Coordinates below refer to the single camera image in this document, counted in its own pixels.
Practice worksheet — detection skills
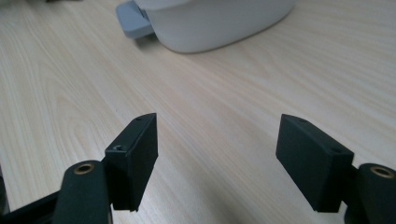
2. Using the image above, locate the white pedal trash can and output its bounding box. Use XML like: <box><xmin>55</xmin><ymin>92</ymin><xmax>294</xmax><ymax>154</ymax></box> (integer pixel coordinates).
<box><xmin>115</xmin><ymin>0</ymin><xmax>297</xmax><ymax>54</ymax></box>

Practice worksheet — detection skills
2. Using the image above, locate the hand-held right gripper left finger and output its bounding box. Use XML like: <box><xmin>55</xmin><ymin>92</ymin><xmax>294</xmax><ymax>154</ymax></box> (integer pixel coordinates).
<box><xmin>105</xmin><ymin>112</ymin><xmax>159</xmax><ymax>213</ymax></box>

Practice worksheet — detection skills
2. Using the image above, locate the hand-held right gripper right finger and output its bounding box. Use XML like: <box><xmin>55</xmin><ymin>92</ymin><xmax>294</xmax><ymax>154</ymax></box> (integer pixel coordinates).
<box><xmin>276</xmin><ymin>113</ymin><xmax>355</xmax><ymax>214</ymax></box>

